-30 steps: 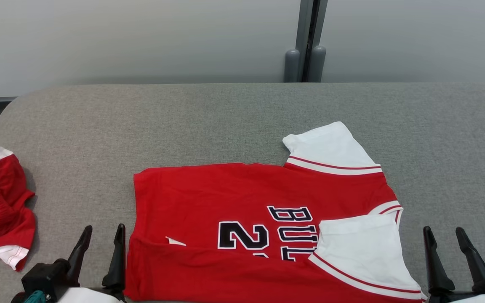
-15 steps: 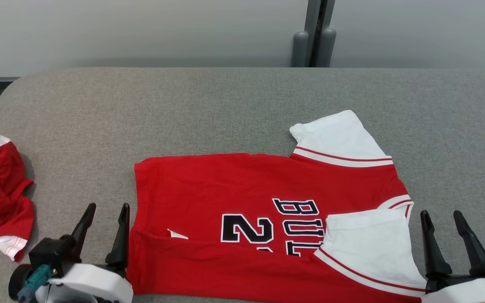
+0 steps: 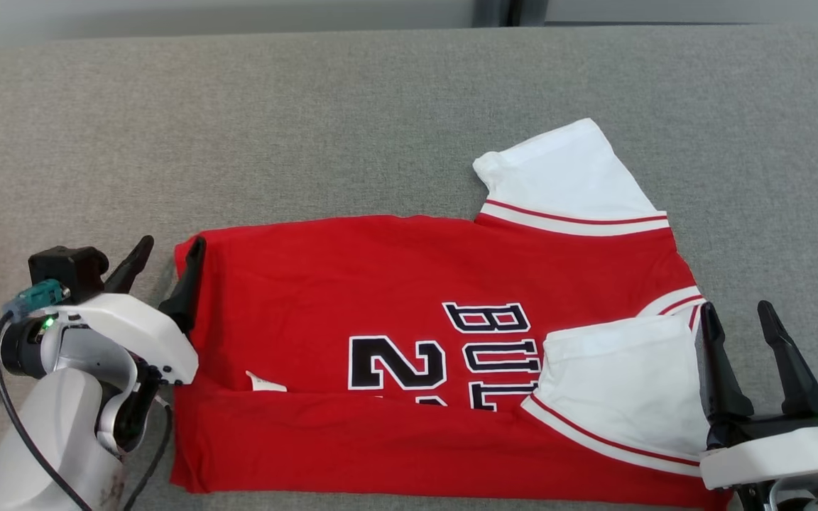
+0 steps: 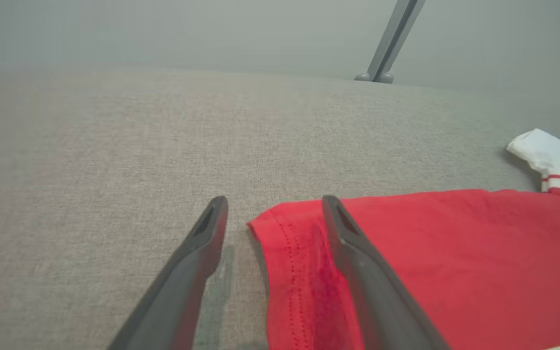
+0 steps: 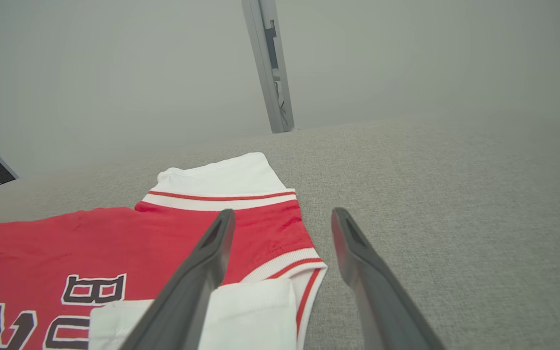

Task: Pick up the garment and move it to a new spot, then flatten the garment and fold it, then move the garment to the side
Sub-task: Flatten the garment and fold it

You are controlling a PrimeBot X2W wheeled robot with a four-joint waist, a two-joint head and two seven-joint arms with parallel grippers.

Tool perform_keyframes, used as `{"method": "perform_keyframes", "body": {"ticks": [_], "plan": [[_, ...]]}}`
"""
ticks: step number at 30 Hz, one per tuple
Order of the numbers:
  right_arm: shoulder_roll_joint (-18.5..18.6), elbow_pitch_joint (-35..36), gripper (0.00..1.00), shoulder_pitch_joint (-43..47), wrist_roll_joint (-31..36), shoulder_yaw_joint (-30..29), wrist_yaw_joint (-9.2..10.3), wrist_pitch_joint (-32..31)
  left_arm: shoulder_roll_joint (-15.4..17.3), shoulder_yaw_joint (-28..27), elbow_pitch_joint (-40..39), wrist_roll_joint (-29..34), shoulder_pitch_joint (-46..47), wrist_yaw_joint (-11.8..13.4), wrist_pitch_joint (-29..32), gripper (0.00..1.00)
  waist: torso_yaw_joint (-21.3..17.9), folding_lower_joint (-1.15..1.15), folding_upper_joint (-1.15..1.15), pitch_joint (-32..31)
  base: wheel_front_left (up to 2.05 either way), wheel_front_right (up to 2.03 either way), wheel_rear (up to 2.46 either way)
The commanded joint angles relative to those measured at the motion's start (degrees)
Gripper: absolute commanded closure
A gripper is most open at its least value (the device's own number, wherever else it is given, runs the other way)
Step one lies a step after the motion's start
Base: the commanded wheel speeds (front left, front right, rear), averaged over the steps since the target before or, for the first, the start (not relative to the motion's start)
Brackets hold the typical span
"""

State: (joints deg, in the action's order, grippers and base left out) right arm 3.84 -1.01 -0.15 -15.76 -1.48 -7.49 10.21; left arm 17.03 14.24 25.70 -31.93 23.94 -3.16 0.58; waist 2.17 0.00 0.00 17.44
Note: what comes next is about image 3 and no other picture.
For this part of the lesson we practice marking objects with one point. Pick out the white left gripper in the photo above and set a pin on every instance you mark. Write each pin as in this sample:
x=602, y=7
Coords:
x=139, y=326

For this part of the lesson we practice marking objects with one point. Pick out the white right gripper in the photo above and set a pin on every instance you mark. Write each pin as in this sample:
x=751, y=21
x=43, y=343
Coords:
x=771, y=454

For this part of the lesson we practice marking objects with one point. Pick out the red white basketball jersey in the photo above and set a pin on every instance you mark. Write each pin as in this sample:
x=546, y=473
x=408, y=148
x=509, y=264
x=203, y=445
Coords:
x=352, y=284

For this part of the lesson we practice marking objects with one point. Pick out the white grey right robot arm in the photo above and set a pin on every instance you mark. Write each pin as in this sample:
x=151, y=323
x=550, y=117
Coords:
x=799, y=497

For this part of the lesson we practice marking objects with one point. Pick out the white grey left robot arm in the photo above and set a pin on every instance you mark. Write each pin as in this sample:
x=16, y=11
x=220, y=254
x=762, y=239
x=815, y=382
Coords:
x=61, y=426

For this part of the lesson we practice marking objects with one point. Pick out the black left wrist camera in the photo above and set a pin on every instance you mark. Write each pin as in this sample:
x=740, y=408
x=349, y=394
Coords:
x=68, y=266

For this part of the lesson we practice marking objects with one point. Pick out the teal left camera connector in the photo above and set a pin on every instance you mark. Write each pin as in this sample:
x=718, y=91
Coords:
x=36, y=297

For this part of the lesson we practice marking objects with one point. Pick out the grey double partition post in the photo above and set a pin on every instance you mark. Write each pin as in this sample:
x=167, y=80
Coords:
x=508, y=11

